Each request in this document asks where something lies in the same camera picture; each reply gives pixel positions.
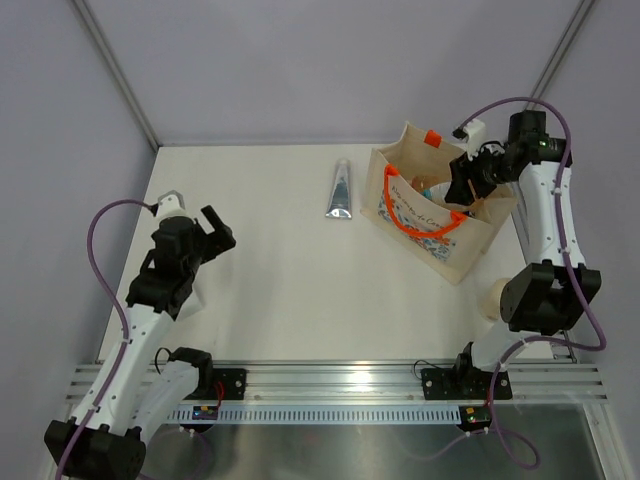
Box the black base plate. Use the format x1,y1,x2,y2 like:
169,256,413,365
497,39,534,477
188,368,247,401
420,368,492,400

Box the aluminium rail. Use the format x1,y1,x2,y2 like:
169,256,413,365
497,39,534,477
64,360,609,405

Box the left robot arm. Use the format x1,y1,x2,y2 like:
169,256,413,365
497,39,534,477
44,194,236,479

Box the pink shampoo bottle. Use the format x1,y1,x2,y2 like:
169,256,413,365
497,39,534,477
411,175,451,205

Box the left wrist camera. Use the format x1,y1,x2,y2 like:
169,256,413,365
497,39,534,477
151,190,190,224

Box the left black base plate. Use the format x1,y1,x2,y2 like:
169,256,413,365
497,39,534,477
188,368,247,401

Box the white box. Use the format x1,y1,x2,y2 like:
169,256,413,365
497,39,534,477
177,289,204,321

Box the silver tube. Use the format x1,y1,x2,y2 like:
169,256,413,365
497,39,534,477
325,158,353,220

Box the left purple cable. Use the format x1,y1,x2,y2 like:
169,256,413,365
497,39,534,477
53,199,211,479

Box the cream pump bottle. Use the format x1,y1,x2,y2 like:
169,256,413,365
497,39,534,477
479,278,510,321

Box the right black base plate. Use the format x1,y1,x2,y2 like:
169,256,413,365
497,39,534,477
420,368,492,400

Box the canvas bag orange handles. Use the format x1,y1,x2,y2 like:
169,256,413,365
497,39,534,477
361,123,517,285

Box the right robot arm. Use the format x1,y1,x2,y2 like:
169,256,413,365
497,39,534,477
436,110,601,400

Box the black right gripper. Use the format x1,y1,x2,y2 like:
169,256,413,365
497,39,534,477
445,141,515,206

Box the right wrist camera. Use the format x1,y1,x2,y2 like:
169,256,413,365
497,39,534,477
452,118,487,157

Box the white slotted cable duct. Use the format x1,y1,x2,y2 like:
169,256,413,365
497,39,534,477
166,404,461,425

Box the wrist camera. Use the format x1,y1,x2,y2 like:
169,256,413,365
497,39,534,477
452,118,487,157
151,190,190,224

